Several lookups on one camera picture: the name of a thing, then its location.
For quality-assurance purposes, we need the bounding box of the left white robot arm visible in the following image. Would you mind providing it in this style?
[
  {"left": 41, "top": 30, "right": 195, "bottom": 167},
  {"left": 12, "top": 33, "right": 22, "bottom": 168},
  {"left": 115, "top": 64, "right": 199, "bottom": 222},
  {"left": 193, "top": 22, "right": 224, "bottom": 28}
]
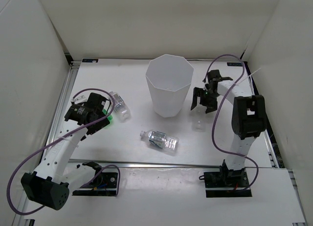
[{"left": 21, "top": 92, "right": 112, "bottom": 210}]

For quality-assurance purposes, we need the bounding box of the clear bottle blue-white label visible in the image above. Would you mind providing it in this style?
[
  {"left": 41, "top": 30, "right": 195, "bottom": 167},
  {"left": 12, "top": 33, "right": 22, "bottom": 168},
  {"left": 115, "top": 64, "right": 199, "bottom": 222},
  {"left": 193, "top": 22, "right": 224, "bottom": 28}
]
[{"left": 140, "top": 130, "right": 179, "bottom": 153}]

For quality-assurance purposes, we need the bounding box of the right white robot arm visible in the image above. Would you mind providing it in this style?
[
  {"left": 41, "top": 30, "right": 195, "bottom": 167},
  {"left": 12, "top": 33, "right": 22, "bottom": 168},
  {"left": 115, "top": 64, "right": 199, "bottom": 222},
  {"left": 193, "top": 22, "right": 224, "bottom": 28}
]
[{"left": 191, "top": 70, "right": 267, "bottom": 187}]

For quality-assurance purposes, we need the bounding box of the blue label right corner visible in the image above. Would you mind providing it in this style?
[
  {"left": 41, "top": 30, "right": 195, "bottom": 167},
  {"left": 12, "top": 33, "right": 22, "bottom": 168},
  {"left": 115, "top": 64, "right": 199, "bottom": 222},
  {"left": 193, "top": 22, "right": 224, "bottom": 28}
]
[{"left": 227, "top": 62, "right": 243, "bottom": 67}]

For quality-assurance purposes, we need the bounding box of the white octagonal plastic bin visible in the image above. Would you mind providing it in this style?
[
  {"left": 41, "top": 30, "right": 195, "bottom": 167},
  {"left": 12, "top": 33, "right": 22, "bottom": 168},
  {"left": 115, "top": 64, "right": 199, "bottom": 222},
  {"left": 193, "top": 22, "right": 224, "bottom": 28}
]
[{"left": 145, "top": 54, "right": 194, "bottom": 118}]

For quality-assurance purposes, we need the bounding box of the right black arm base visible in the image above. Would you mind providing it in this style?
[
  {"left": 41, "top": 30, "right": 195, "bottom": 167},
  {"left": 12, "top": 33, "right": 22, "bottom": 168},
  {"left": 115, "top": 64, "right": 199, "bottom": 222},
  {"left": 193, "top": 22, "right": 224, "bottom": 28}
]
[{"left": 199, "top": 161, "right": 252, "bottom": 198}]

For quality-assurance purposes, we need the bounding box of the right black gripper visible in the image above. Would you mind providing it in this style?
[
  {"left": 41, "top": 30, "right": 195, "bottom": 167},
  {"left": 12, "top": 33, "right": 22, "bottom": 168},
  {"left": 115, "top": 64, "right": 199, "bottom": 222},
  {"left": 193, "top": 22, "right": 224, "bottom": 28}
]
[{"left": 191, "top": 87, "right": 220, "bottom": 114}]

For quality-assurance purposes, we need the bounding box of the clear unlabelled plastic bottle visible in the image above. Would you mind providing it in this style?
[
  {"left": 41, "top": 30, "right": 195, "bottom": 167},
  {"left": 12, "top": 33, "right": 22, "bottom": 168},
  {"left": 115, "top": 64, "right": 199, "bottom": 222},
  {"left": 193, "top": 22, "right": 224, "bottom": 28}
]
[{"left": 193, "top": 119, "right": 205, "bottom": 131}]

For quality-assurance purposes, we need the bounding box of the blue label left corner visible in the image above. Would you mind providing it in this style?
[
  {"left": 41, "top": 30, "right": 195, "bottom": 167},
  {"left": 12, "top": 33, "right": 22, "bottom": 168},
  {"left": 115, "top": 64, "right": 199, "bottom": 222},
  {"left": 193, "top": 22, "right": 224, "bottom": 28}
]
[{"left": 82, "top": 59, "right": 98, "bottom": 63}]

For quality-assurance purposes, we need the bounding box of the blue label corner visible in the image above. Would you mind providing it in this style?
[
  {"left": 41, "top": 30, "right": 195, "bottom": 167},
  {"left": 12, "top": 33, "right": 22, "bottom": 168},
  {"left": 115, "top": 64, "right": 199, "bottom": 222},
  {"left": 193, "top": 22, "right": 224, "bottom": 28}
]
[
  {"left": 227, "top": 62, "right": 243, "bottom": 67},
  {"left": 82, "top": 59, "right": 98, "bottom": 63}
]

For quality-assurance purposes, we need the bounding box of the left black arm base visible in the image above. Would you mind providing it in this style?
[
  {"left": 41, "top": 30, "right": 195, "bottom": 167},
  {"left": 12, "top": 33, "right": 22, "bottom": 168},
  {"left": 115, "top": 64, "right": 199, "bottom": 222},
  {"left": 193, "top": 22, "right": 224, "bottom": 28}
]
[{"left": 72, "top": 161, "right": 121, "bottom": 197}]

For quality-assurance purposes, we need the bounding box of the green crushed plastic bottle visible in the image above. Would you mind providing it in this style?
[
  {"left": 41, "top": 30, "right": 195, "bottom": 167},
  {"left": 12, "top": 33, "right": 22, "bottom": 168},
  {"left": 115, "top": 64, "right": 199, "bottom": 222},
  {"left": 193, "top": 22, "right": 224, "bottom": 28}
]
[{"left": 101, "top": 109, "right": 113, "bottom": 128}]

